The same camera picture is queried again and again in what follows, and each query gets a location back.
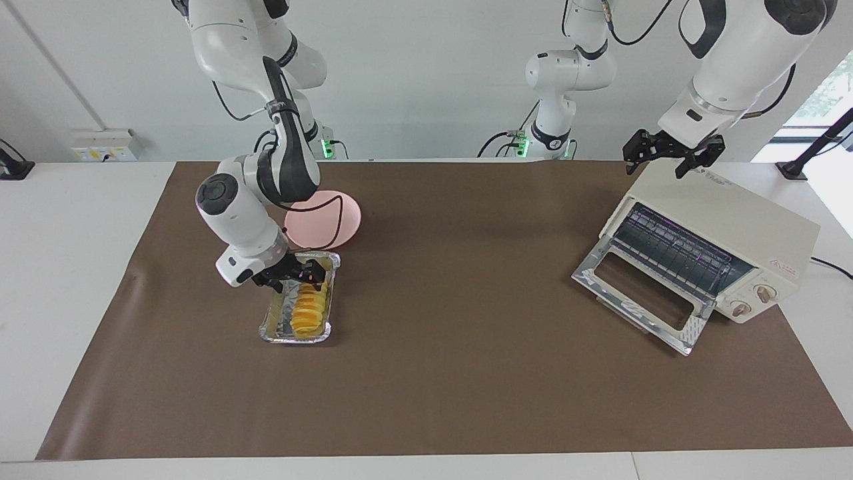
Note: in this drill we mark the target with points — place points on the brown table mat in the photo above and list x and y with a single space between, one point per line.
466 366

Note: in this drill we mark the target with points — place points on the aluminium foil tray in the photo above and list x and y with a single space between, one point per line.
276 326

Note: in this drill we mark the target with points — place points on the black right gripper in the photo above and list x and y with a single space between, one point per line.
286 273

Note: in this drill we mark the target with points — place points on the cream toaster oven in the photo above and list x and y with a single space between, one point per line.
740 213

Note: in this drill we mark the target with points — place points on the metal oven rack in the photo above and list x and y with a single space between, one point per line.
673 246

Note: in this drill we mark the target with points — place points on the white wall socket box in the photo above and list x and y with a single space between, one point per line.
93 143

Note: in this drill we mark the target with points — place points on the black clamp stand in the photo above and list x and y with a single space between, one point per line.
816 146

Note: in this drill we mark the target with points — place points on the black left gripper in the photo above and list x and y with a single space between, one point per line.
673 146

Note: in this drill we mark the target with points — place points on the black table clamp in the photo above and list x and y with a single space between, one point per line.
13 168

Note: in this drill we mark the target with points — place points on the cream oven knob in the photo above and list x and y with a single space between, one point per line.
740 308
766 294

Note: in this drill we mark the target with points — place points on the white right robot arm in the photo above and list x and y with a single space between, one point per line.
240 220

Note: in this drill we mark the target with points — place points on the sliced golden bread loaf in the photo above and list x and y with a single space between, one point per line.
308 316

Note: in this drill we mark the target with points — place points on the glass oven door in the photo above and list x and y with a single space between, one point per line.
600 263

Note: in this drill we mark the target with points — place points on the pink round plate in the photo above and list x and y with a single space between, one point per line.
313 223

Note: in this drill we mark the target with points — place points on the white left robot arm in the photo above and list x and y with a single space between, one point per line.
740 66

